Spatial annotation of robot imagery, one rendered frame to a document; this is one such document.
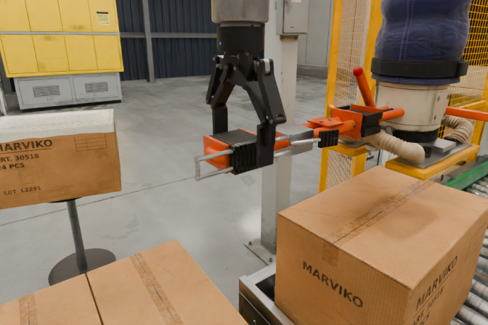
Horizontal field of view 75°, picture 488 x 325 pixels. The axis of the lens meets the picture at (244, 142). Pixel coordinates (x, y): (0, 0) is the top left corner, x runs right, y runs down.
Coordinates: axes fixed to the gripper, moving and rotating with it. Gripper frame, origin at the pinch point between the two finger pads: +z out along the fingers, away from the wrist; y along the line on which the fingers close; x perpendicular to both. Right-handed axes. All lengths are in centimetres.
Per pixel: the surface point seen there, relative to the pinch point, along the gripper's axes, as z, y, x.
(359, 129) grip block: 1.0, -3.0, -30.4
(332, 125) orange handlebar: -1.1, -2.0, -22.2
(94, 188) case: 61, 133, 6
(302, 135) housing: -0.5, -2.3, -13.0
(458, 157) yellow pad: 11, -13, -61
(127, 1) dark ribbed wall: -127, 1041, -298
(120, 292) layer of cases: 73, 61, 13
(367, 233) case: 32, -3, -40
